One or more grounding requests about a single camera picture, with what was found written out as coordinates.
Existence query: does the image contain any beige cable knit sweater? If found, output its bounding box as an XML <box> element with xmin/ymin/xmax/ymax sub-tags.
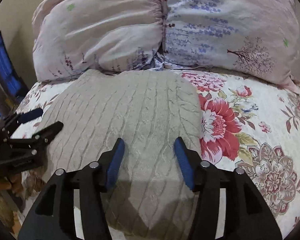
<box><xmin>39</xmin><ymin>70</ymin><xmax>201</xmax><ymax>239</ymax></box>

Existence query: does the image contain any blue lit screen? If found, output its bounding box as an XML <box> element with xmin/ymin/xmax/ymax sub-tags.
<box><xmin>0</xmin><ymin>31</ymin><xmax>29</xmax><ymax>103</ymax></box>

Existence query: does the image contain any floral quilted bedspread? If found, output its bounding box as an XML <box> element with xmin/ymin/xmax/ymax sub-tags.
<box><xmin>13</xmin><ymin>70</ymin><xmax>300</xmax><ymax>237</ymax></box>

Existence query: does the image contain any pink lavender floral pillow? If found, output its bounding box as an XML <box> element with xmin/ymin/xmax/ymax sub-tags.
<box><xmin>32</xmin><ymin>0</ymin><xmax>299</xmax><ymax>93</ymax></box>

